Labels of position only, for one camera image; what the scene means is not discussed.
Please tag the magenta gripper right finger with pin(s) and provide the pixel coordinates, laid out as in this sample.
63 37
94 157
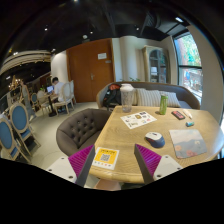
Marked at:
147 161

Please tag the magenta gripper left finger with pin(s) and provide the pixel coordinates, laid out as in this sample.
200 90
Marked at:
81 162

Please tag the white and blue computer mouse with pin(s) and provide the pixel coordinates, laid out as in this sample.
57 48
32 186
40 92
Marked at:
155 139

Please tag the painted landscape mouse pad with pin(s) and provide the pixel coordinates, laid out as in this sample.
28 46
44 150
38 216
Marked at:
187 143

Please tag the yellow QR code sticker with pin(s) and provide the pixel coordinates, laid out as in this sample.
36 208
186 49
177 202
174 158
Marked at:
105 158

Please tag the grey tufted armchair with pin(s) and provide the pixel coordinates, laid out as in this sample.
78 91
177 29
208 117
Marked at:
81 130

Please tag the white illustrated menu sheet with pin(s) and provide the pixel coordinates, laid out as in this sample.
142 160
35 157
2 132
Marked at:
138 119

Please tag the small teal eraser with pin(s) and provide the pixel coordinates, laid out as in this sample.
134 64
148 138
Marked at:
189 124

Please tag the black and red remote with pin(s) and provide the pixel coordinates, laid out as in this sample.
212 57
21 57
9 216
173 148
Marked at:
178 115

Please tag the beige pen-like stick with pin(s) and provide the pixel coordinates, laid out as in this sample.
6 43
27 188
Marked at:
187 113

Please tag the striped cushion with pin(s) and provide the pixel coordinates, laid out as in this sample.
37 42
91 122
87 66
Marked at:
172 99
148 97

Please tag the green drink bottle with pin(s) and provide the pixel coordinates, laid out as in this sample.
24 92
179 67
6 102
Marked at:
163 104

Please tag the striped right cushion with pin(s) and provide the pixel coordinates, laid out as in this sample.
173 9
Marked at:
172 99

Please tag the white wooden chair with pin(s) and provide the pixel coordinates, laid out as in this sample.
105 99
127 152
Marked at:
66 97

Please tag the person in white shirt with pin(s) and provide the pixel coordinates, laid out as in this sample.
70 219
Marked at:
58 89

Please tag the black backpack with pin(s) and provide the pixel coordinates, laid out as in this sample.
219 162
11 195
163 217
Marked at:
112 96

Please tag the grey curved sofa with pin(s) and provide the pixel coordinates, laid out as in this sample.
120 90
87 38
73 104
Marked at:
186 98

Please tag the small blue far chair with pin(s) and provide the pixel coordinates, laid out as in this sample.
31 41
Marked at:
35 102

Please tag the clear plastic shaker bottle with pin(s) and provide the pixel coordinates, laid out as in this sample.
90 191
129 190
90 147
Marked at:
126 97

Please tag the blue round-back chair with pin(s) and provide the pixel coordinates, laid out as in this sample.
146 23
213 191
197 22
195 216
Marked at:
20 122

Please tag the blue chair at left edge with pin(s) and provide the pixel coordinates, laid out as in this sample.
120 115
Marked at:
9 142

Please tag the laptop on far table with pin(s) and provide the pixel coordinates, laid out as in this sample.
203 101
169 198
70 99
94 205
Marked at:
50 89

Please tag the glass display cabinet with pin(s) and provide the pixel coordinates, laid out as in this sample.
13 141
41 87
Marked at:
156 64

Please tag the wooden double door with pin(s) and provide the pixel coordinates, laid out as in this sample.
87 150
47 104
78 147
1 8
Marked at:
90 66

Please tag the large window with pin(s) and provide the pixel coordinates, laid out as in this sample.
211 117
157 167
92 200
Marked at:
190 73

